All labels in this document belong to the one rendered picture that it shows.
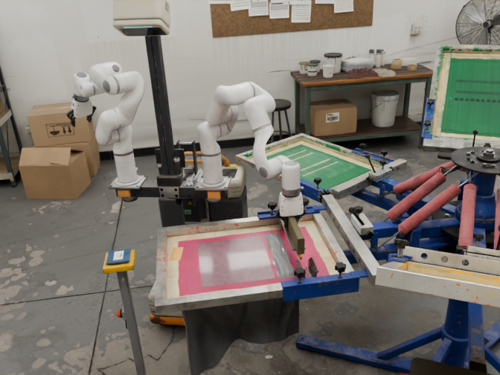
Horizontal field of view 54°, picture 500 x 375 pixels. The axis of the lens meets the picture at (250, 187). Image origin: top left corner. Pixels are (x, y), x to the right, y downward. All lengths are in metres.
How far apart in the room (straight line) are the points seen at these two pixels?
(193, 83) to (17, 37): 1.88
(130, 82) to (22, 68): 3.74
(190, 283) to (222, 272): 0.14
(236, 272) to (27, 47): 4.28
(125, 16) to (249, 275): 1.16
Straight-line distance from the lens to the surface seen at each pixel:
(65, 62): 5.79
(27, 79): 5.92
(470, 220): 2.10
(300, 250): 1.96
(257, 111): 2.00
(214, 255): 2.18
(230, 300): 1.90
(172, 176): 2.44
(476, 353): 1.87
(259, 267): 2.09
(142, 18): 2.11
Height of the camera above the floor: 2.16
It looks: 26 degrees down
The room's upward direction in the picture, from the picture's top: 3 degrees counter-clockwise
